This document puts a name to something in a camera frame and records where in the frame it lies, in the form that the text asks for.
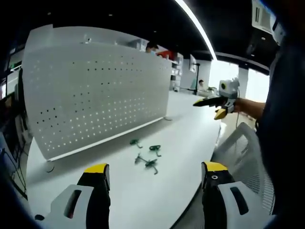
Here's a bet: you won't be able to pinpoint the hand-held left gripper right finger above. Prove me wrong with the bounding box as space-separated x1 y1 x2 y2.
201 161 275 229

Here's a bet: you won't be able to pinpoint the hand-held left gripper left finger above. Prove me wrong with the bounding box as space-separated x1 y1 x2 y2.
34 163 112 229

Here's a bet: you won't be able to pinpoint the white perforated mounting plate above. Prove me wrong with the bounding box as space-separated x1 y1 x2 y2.
21 42 173 162

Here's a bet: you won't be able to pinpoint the black stand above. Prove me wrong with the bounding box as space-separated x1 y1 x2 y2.
193 62 200 95

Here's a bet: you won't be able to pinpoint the white storage shelf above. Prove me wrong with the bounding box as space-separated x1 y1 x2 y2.
170 51 184 93

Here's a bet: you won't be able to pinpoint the white mesh office chair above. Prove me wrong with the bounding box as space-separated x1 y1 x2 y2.
211 122 276 216

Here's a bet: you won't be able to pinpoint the person in dark shirt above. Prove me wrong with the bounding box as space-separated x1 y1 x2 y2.
256 35 305 217

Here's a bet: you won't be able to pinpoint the long ceiling light strip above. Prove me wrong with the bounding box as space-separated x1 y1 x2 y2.
173 0 218 61

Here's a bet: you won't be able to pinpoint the ceiling air conditioner unit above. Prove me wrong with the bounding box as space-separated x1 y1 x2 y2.
251 0 277 34

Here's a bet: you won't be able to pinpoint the white partition panel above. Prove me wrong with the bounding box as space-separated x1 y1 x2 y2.
24 23 153 52

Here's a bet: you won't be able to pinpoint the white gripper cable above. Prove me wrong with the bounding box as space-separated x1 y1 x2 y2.
234 90 241 131

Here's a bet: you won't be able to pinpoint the black cables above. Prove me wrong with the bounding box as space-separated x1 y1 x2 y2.
0 95 31 198

